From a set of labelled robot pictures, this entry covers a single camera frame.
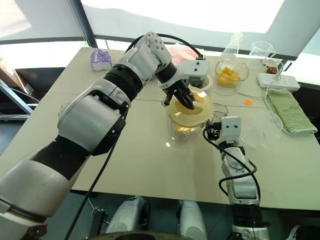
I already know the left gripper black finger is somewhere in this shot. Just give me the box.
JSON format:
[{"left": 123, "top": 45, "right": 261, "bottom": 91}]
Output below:
[
  {"left": 174, "top": 89, "right": 196, "bottom": 111},
  {"left": 162, "top": 91, "right": 175, "bottom": 107}
]

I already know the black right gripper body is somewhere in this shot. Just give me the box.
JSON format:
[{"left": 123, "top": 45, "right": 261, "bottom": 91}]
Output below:
[{"left": 203, "top": 120, "right": 223, "bottom": 141}]

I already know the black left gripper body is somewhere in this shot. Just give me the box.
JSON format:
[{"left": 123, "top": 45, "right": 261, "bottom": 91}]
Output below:
[{"left": 163, "top": 79, "right": 199, "bottom": 95}]

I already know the cream plastic blender lid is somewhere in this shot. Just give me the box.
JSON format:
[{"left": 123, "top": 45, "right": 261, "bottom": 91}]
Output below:
[{"left": 166, "top": 89, "right": 215, "bottom": 129}]

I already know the clear plastic blender jug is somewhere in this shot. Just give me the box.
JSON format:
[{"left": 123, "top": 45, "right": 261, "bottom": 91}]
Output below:
[{"left": 165, "top": 104, "right": 229, "bottom": 145}]

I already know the white blender base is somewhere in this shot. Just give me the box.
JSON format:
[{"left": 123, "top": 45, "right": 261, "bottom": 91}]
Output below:
[{"left": 201, "top": 74, "right": 214, "bottom": 91}]

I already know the plastic bag with pink cloth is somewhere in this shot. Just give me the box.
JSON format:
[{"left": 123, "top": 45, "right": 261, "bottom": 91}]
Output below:
[{"left": 166, "top": 42, "right": 201, "bottom": 66}]

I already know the clear plastic measuring cup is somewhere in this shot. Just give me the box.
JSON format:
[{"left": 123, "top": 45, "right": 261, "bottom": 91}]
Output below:
[{"left": 240, "top": 113, "right": 284, "bottom": 149}]

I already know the clear glass conical flask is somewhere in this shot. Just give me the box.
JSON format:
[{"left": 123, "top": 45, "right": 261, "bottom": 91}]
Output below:
[{"left": 220, "top": 32, "right": 245, "bottom": 62}]

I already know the wavy clear glass bowl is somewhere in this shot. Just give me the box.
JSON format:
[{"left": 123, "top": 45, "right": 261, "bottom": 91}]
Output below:
[{"left": 215, "top": 59, "right": 250, "bottom": 87}]

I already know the green towel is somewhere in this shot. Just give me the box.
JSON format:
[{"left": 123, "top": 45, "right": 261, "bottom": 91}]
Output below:
[{"left": 265, "top": 89, "right": 319, "bottom": 135}]

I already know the purple and white pouch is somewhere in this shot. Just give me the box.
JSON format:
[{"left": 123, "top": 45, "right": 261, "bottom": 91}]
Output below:
[{"left": 89, "top": 47, "right": 112, "bottom": 72}]

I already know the white power strip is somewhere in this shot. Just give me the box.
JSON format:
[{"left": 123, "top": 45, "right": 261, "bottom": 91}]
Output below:
[{"left": 257, "top": 72, "right": 301, "bottom": 91}]

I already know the clear glass beaker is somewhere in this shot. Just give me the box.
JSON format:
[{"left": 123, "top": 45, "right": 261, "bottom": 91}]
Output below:
[{"left": 250, "top": 40, "right": 277, "bottom": 61}]

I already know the small clear glass cup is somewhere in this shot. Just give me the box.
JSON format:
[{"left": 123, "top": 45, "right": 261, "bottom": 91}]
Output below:
[{"left": 274, "top": 59, "right": 292, "bottom": 76}]

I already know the white rounded robot leg shell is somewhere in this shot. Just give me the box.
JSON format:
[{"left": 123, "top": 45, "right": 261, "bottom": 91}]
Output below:
[
  {"left": 105, "top": 195, "right": 151, "bottom": 240},
  {"left": 177, "top": 199, "right": 209, "bottom": 240}
]

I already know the black table clamp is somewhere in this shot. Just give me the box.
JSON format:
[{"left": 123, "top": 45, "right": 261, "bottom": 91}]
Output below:
[{"left": 90, "top": 208, "right": 109, "bottom": 240}]

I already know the grey metal stand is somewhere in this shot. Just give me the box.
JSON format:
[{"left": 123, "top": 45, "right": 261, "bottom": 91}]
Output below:
[{"left": 0, "top": 81, "right": 39, "bottom": 121}]

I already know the brown cardboard box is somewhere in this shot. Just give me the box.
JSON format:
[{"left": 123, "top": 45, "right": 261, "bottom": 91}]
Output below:
[{"left": 0, "top": 58, "right": 35, "bottom": 97}]

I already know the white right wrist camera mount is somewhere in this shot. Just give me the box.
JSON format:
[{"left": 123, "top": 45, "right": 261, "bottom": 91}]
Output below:
[{"left": 219, "top": 115, "right": 242, "bottom": 145}]

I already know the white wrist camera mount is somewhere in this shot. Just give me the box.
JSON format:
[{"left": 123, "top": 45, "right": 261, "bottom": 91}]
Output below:
[
  {"left": 219, "top": 115, "right": 242, "bottom": 145},
  {"left": 159, "top": 59, "right": 211, "bottom": 92}
]

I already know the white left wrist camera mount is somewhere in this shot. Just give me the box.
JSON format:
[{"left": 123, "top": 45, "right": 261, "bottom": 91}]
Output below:
[{"left": 159, "top": 59, "right": 211, "bottom": 92}]

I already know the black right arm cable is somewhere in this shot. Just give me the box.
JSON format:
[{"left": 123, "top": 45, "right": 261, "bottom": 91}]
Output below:
[{"left": 202, "top": 125, "right": 261, "bottom": 201}]

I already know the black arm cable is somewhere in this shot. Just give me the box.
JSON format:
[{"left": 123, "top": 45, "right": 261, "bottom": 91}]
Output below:
[
  {"left": 125, "top": 32, "right": 206, "bottom": 61},
  {"left": 202, "top": 125, "right": 261, "bottom": 201}
]

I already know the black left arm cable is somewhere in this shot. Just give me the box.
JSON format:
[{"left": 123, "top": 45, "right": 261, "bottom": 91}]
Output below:
[{"left": 125, "top": 32, "right": 206, "bottom": 61}]

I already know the thin white power cable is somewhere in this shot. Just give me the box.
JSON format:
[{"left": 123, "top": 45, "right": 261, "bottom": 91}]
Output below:
[{"left": 234, "top": 74, "right": 285, "bottom": 132}]

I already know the thin black hanging cable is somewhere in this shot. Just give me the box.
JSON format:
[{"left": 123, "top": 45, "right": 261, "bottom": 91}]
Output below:
[{"left": 64, "top": 105, "right": 130, "bottom": 240}]

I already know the dark window frame post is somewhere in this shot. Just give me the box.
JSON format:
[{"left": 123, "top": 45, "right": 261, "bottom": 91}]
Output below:
[{"left": 79, "top": 0, "right": 99, "bottom": 49}]

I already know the thin white hanging cable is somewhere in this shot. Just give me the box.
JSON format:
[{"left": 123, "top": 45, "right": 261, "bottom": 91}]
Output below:
[{"left": 87, "top": 192, "right": 100, "bottom": 214}]

